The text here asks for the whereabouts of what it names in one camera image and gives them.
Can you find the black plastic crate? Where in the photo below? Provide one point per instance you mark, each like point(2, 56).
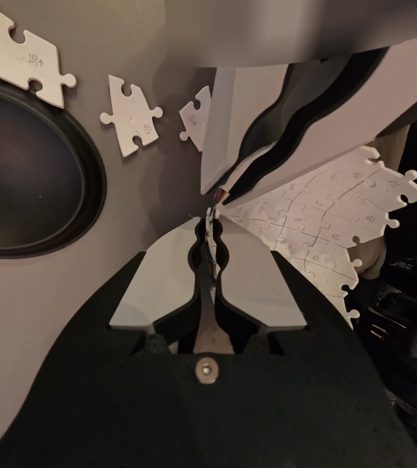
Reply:
point(416, 270)

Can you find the person's beige trousers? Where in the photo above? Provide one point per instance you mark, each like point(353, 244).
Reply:
point(373, 256)

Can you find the partly built white puzzle ball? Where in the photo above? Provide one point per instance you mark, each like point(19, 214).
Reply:
point(321, 219)

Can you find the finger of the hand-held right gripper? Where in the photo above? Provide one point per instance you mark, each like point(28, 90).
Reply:
point(230, 109)
point(358, 109)

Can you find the white puzzle piece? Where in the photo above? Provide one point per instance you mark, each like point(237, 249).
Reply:
point(131, 120)
point(195, 120)

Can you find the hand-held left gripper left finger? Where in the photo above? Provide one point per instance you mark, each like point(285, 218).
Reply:
point(150, 285)

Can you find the black round tray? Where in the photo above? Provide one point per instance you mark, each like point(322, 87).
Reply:
point(29, 164)

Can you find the white joined puzzle pieces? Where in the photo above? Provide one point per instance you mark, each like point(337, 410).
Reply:
point(29, 62)

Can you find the black bag with yellow trim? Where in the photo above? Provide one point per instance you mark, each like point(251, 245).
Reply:
point(384, 321)

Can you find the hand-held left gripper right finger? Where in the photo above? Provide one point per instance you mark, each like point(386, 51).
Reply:
point(259, 285)

